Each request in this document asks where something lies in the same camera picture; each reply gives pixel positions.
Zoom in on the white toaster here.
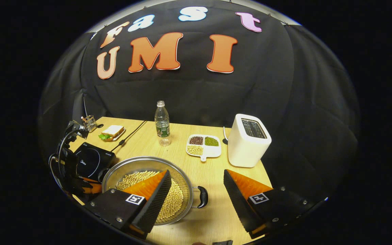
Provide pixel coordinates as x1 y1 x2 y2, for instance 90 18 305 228
228 114 272 168

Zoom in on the metal wire holder basket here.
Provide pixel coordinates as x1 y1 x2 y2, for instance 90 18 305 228
81 115 98 132

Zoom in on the black backdrop cloth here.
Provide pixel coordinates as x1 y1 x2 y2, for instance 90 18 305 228
38 0 360 205

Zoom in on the black induction cooktop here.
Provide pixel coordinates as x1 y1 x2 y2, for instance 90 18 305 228
73 142 116 182

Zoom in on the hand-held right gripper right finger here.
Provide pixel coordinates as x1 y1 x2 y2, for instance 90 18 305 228
223 169 326 239

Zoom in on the black cooktop power cable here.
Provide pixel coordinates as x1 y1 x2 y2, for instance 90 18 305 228
110 120 148 152

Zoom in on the sandwich with lettuce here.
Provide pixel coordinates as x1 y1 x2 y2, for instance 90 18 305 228
98 125 125 141

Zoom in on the white divided dish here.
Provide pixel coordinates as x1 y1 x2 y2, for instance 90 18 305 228
186 134 222 162

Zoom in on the large pile of soybeans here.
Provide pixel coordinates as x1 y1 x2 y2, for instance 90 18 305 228
116 170 184 221

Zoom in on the clear plastic water bottle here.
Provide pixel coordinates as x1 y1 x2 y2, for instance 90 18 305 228
154 100 171 147

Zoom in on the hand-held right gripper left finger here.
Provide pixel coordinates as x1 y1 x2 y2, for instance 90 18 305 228
84 169 172 240

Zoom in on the white sandwich plate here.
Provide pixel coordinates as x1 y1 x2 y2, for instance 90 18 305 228
105 128 126 142

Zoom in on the steel pot with black handles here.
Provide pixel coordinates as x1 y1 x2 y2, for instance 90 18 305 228
101 156 209 226

